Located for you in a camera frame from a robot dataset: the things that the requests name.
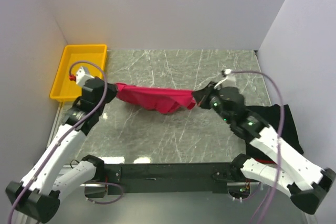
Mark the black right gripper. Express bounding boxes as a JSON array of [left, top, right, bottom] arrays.
[[192, 80, 234, 124]]

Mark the red t shirt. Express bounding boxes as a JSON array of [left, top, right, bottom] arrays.
[[116, 83, 196, 114]]

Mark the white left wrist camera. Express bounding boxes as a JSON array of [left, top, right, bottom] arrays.
[[69, 66, 94, 87]]

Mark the folded black t shirt stack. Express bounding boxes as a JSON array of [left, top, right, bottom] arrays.
[[246, 104, 304, 159]]

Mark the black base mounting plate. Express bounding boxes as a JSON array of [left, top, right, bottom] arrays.
[[89, 162, 247, 194]]

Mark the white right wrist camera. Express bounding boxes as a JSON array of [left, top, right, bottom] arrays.
[[214, 69, 236, 90]]

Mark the folded red shirt under stack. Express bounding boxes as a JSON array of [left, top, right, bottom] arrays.
[[255, 158, 275, 164]]

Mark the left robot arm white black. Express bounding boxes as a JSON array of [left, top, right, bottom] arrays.
[[5, 78, 118, 223]]

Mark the yellow plastic tray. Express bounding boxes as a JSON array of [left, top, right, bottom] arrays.
[[49, 44, 108, 103]]

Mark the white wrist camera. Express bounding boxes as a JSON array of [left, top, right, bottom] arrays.
[[69, 66, 94, 87], [214, 69, 236, 90]]

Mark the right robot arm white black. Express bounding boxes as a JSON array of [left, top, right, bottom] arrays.
[[192, 82, 335, 215]]

